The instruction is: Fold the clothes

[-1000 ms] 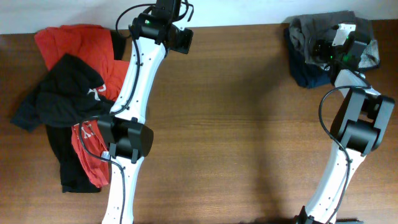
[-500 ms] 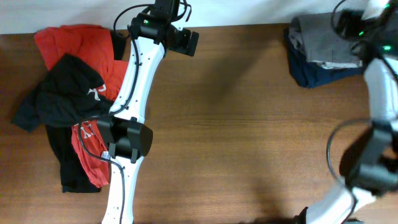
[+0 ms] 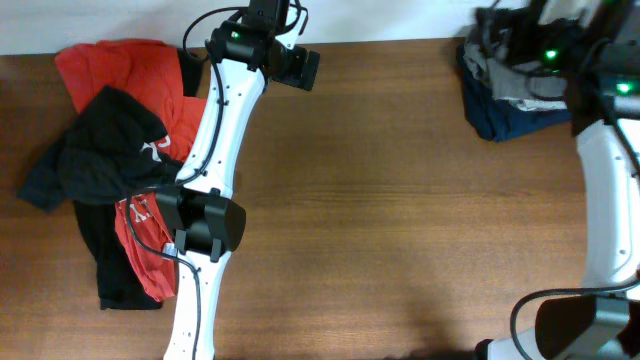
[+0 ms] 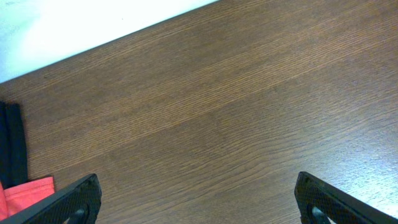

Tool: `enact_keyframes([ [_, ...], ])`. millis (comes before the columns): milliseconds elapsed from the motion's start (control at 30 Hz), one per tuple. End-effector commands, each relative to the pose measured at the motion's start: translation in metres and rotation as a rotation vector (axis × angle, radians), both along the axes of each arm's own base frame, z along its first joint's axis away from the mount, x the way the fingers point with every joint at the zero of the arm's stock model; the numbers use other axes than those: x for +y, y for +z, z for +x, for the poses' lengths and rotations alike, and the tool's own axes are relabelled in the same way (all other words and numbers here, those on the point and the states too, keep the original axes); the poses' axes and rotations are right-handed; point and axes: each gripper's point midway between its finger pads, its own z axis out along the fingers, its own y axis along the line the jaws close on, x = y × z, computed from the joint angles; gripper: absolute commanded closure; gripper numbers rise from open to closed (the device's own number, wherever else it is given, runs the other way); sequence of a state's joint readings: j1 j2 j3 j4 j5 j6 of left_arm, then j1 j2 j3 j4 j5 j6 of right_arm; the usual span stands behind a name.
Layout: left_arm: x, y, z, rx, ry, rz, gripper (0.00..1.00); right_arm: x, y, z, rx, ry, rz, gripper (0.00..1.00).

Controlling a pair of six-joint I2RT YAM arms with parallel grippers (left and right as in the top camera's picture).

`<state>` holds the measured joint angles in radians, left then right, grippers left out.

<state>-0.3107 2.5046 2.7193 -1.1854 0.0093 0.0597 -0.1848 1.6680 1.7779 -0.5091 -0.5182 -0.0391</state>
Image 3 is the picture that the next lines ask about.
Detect folded navy blue garment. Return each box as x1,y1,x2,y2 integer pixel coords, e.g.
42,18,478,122
456,45,571,143

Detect black t-shirt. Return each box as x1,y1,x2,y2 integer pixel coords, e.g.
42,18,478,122
17,48,205,311

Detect red t-shirt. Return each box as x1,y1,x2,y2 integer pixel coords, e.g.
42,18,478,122
55,40,205,302

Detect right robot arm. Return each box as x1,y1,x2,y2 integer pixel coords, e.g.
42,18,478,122
475,0,639,360

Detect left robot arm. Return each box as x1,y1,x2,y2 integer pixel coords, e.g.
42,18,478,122
155,0,320,359

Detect grey shorts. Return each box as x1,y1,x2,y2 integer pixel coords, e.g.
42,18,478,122
463,34,567,112

